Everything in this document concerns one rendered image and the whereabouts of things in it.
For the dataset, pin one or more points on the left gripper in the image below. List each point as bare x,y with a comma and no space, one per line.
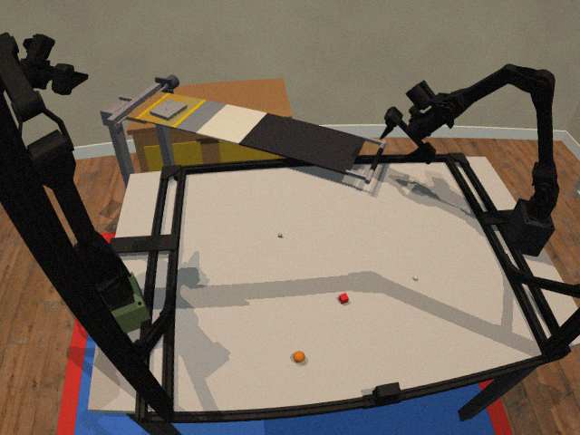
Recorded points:
63,76

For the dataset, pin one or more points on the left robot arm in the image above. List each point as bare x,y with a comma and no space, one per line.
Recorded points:
53,159

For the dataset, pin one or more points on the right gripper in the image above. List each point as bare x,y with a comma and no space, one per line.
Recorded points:
417,130

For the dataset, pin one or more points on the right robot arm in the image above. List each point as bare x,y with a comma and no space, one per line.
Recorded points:
544,174

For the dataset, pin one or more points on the orange ball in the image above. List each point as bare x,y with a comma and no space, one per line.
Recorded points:
299,356

